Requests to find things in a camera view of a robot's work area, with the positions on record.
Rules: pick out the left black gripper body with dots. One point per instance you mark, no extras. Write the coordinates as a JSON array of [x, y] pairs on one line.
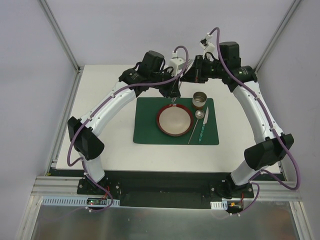
[[171, 90]]

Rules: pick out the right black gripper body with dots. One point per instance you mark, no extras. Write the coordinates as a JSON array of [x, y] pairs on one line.
[[195, 71]]

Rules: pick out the steel cup brown base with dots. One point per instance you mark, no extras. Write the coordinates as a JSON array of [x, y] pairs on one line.
[[199, 99]]

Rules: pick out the red rimmed beige plate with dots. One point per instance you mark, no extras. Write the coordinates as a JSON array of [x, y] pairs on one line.
[[174, 119]]

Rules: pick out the silver spoon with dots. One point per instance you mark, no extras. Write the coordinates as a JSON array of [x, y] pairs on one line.
[[199, 114]]

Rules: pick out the black knife green handle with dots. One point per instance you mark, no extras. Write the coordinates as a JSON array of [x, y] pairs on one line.
[[206, 116]]

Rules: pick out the dark green placemat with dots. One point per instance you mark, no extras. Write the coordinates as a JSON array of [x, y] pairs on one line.
[[147, 131]]

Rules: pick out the silver fork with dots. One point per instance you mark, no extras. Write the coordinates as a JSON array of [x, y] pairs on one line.
[[189, 63]]

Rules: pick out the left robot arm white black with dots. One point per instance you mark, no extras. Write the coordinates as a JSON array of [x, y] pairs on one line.
[[152, 72]]

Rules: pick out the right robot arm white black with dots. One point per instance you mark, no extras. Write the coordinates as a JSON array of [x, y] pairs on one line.
[[241, 80]]

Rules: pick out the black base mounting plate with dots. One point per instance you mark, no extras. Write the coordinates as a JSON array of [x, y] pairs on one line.
[[152, 189]]

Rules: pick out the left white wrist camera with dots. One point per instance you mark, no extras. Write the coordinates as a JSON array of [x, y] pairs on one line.
[[177, 63]]

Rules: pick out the right aluminium frame post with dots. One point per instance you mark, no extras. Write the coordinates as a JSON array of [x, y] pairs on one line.
[[283, 24]]

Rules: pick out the aluminium frame post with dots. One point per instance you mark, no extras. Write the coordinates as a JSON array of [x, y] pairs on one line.
[[283, 24], [44, 5]]

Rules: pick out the right white cable duct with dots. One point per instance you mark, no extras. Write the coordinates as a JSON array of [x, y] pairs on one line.
[[219, 205]]

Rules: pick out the white cable duct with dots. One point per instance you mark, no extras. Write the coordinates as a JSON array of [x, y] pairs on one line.
[[219, 205], [79, 201]]

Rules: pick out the left aluminium frame post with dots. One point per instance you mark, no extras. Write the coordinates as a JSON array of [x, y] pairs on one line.
[[44, 5]]

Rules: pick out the front aluminium rail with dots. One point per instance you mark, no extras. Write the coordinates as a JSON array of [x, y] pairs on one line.
[[67, 186]]

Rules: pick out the left white cable duct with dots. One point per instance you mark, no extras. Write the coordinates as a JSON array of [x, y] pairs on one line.
[[79, 201]]

